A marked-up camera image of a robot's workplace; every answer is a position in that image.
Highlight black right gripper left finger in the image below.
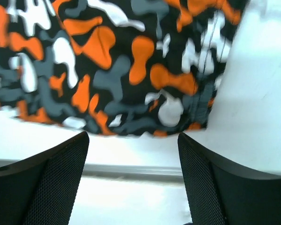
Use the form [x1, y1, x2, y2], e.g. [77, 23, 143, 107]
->
[0, 132, 89, 225]

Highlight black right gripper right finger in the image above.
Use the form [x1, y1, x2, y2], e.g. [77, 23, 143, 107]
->
[177, 133, 281, 225]

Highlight orange camouflage shorts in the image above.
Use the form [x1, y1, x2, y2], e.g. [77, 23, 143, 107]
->
[0, 0, 248, 136]

